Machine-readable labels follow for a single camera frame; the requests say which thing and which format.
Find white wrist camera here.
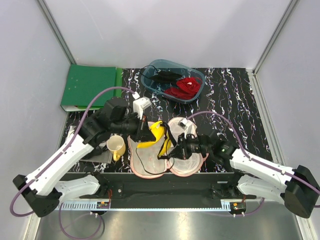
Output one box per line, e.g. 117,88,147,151
178,118,197,136
132,97,152,120

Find red bra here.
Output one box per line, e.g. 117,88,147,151
164,77,203,100

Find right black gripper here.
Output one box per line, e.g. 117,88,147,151
168,132,212,161

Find yellow bra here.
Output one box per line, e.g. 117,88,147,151
137,120,177,159

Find yellow mug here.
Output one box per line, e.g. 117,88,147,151
106,135,126,162

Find black bra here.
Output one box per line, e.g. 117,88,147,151
139,65,183,84

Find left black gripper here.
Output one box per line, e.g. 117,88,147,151
111,111,157,143

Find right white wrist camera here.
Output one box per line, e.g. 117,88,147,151
178,118,197,136

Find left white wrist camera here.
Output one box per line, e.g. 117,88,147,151
132,97,152,120

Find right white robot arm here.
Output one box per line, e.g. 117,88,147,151
168,133,320,219

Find blue translucent plastic bin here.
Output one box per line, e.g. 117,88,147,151
140,59,206,104

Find green ring binder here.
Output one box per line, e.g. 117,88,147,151
60,64,123,112

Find purple cable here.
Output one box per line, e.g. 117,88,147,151
186,110,320,208
9,86,140,217

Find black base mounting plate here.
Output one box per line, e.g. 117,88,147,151
79,172,257,210

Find pink floral mesh laundry bag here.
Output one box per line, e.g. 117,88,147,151
127,121,207,179

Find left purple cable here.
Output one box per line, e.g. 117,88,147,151
9,86,140,217

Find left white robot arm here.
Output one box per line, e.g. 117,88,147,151
13,97,156,218

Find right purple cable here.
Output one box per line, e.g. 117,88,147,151
186,110,320,208

